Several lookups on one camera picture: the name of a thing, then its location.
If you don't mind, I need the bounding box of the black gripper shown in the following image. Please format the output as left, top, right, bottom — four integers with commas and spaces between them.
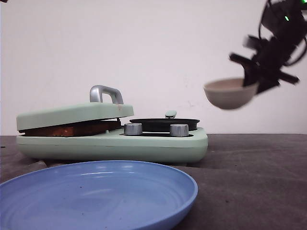
229, 14, 307, 94

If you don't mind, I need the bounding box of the beige ribbed ceramic bowl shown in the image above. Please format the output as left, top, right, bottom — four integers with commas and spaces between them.
203, 78, 259, 110

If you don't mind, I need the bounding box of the white bread slice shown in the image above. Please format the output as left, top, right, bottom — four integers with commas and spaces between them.
19, 120, 121, 137

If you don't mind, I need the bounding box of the mint green sandwich maker lid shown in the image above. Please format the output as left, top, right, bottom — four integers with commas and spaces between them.
16, 85, 134, 132

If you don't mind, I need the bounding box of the mint green breakfast maker base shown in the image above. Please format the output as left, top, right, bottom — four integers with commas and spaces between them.
16, 127, 208, 163

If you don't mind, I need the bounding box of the right silver control knob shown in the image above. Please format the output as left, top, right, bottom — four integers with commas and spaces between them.
170, 124, 189, 137

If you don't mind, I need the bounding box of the silver control knob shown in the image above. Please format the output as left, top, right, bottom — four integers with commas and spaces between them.
170, 124, 189, 137
124, 123, 142, 136

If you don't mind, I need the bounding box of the grey table cloth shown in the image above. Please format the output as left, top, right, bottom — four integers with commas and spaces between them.
0, 134, 307, 230

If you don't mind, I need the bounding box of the black round frying pan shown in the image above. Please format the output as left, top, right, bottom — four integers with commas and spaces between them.
130, 110, 200, 132

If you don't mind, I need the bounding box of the left silver control knob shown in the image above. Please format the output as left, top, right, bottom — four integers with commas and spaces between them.
124, 123, 142, 136

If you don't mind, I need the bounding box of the blue round plate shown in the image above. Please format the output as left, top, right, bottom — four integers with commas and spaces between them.
0, 161, 198, 230

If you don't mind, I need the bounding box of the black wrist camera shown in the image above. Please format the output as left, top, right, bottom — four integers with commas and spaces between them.
243, 35, 262, 50

